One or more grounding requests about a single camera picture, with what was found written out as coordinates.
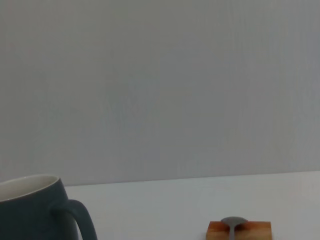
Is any dark grey ceramic coffee cup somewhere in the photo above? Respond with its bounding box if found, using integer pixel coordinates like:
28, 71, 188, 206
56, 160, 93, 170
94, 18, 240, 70
0, 174, 99, 240

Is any orange-brown wooden block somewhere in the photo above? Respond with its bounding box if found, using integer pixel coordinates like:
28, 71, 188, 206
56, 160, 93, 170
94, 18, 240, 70
206, 220, 273, 240

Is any light blue handled metal spoon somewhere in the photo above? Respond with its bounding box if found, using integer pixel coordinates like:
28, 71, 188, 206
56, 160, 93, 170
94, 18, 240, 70
220, 216, 249, 240

